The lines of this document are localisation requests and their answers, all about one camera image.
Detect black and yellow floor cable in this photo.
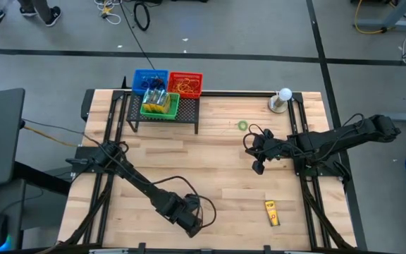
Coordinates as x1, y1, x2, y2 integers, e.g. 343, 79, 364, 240
22, 119, 100, 148

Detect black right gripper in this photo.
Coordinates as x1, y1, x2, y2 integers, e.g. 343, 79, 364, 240
245, 135, 290, 176

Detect white floor cables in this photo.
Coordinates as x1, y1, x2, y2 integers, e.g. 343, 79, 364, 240
93, 0, 122, 25

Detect green plastic basket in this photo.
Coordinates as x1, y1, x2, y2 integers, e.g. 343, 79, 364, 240
139, 90, 181, 121

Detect yellow rubber band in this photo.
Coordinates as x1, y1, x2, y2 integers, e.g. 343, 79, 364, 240
181, 77, 201, 92

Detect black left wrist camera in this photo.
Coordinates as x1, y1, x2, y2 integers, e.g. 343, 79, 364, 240
184, 193, 202, 212

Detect blue plastic basket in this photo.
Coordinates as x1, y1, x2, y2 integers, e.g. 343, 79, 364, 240
131, 68, 170, 97

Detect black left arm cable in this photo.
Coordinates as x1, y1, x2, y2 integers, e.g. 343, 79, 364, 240
149, 175, 218, 229

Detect black perforated metal riser shelf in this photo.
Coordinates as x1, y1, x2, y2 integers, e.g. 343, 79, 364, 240
127, 92, 200, 135

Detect grey desk foot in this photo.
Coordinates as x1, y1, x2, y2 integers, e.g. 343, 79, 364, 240
380, 111, 406, 123
356, 0, 406, 32

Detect table lamp with white bulb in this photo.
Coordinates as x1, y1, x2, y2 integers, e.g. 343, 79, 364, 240
268, 87, 293, 114

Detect red plastic basket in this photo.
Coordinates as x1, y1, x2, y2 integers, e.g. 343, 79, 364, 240
166, 71, 204, 99

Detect black coiled floor cable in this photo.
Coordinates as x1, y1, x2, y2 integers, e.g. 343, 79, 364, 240
133, 1, 152, 32

